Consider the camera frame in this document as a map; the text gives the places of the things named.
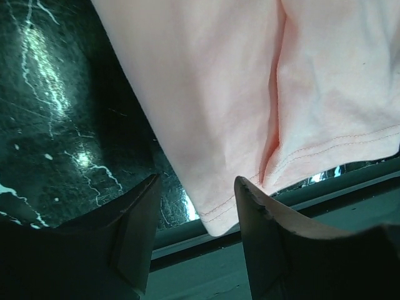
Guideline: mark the salmon pink t shirt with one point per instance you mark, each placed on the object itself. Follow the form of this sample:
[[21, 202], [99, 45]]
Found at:
[[274, 91]]

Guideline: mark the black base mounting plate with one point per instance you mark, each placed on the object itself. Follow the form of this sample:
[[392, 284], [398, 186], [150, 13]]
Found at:
[[187, 263]]

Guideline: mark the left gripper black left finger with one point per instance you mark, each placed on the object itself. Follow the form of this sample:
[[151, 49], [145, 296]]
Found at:
[[103, 254]]

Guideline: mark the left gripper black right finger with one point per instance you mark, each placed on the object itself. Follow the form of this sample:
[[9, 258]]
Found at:
[[291, 256]]

